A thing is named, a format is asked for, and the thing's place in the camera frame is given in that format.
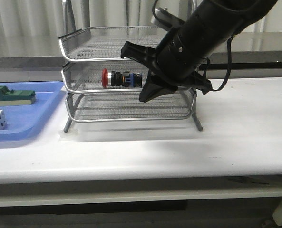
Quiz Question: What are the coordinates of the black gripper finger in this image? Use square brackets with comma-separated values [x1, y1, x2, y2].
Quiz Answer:
[139, 73, 178, 103]

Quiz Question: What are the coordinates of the blue plastic tray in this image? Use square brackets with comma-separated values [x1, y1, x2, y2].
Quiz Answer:
[0, 81, 66, 142]

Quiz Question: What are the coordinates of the mesh tray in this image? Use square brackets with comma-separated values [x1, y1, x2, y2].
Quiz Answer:
[61, 59, 148, 94]
[65, 91, 196, 123]
[59, 26, 166, 62]

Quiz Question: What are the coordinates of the black cable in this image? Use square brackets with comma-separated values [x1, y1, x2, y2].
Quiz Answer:
[152, 0, 233, 92]

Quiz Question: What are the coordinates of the green and beige terminal block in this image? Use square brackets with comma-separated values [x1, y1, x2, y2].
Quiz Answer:
[0, 85, 36, 106]

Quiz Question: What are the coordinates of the grey metal rack frame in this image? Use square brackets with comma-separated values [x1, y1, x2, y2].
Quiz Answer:
[62, 0, 203, 132]

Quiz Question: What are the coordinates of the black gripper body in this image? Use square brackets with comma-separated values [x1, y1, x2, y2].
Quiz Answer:
[121, 28, 212, 94]

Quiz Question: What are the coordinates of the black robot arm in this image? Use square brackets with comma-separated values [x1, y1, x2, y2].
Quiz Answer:
[121, 0, 276, 102]

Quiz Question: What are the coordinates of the grey counter shelf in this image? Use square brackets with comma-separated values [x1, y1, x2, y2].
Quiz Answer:
[0, 32, 282, 70]

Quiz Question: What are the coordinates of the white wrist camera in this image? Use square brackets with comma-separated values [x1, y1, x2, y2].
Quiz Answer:
[151, 7, 185, 31]

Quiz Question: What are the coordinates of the red emergency stop button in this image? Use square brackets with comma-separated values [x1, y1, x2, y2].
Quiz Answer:
[101, 68, 143, 88]

